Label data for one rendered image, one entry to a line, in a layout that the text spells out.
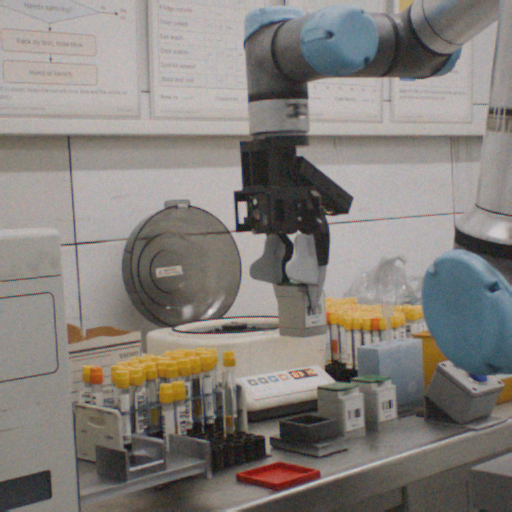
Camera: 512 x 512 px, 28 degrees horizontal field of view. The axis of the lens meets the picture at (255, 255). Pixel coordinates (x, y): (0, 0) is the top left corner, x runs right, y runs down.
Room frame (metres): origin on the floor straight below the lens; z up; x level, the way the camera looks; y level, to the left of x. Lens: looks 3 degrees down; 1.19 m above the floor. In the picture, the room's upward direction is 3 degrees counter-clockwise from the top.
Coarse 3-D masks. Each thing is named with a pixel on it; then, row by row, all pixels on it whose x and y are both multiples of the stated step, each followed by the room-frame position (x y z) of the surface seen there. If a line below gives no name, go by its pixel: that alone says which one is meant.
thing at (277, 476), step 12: (264, 468) 1.16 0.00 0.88; (276, 468) 1.17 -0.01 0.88; (288, 468) 1.16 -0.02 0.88; (300, 468) 1.14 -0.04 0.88; (312, 468) 1.13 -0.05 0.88; (240, 480) 1.13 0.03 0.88; (252, 480) 1.11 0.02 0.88; (264, 480) 1.10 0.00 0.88; (276, 480) 1.12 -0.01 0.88; (288, 480) 1.09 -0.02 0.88; (300, 480) 1.10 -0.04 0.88
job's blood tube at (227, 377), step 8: (224, 376) 1.24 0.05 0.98; (232, 376) 1.24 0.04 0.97; (224, 384) 1.24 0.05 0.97; (232, 384) 1.24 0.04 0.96; (224, 392) 1.24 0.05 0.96; (232, 392) 1.24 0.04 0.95; (224, 400) 1.24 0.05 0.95; (232, 400) 1.24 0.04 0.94; (224, 408) 1.24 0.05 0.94; (232, 408) 1.24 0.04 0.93; (224, 416) 1.24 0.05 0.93; (232, 416) 1.24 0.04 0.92; (224, 424) 1.24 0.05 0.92; (232, 424) 1.24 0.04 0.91; (224, 432) 1.24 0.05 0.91; (232, 432) 1.24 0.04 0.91
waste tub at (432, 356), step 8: (416, 336) 1.53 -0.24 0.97; (424, 336) 1.52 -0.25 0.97; (432, 336) 1.50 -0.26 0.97; (424, 344) 1.52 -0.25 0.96; (432, 344) 1.51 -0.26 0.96; (424, 352) 1.52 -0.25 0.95; (432, 352) 1.51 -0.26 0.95; (440, 352) 1.49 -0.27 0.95; (424, 360) 1.52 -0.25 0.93; (432, 360) 1.51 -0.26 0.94; (440, 360) 1.50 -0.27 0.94; (448, 360) 1.48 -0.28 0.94; (424, 368) 1.52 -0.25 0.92; (432, 368) 1.51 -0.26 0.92; (424, 376) 1.52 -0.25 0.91; (496, 376) 1.46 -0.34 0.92; (504, 376) 1.47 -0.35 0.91; (424, 384) 1.52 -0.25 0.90; (504, 384) 1.47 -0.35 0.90; (504, 392) 1.47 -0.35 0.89; (504, 400) 1.47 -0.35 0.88
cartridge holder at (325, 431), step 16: (304, 416) 1.29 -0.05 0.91; (320, 416) 1.27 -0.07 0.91; (288, 432) 1.25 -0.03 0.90; (304, 432) 1.23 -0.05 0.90; (320, 432) 1.24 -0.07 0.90; (336, 432) 1.26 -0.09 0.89; (288, 448) 1.25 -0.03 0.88; (304, 448) 1.23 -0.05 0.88; (320, 448) 1.21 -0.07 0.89; (336, 448) 1.23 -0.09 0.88
